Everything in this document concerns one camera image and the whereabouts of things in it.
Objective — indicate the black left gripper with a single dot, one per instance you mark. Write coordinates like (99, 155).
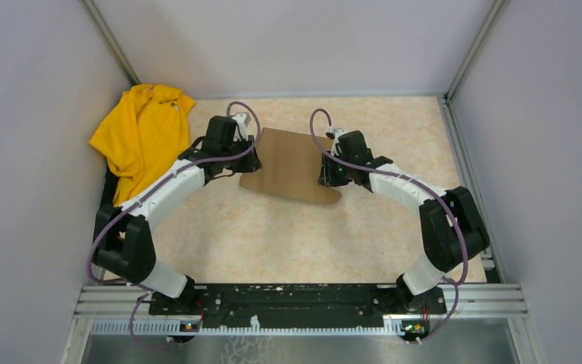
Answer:
(251, 163)

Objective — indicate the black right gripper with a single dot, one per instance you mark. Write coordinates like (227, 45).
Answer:
(327, 178)

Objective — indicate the brown cardboard box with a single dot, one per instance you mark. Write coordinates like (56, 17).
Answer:
(291, 165)

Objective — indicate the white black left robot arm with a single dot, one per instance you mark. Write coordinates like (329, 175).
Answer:
(123, 242)

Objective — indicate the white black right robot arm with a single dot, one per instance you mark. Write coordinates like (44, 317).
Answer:
(452, 229)

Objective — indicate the yellow jacket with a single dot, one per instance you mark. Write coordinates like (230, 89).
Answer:
(142, 136)

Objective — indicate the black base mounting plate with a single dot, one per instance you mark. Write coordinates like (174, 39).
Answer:
(301, 306)

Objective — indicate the black cloth under jacket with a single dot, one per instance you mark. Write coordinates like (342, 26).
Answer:
(109, 188)

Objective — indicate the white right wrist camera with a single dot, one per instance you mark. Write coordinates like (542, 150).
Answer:
(334, 133)

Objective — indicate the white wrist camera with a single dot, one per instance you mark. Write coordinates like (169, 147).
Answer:
(334, 133)
(242, 120)

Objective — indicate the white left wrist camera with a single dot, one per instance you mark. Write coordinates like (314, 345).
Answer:
(242, 120)

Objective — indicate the aluminium front frame rail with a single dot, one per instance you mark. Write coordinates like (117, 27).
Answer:
(124, 310)

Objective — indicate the aluminium corner post left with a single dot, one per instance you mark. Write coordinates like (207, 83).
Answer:
(112, 45)

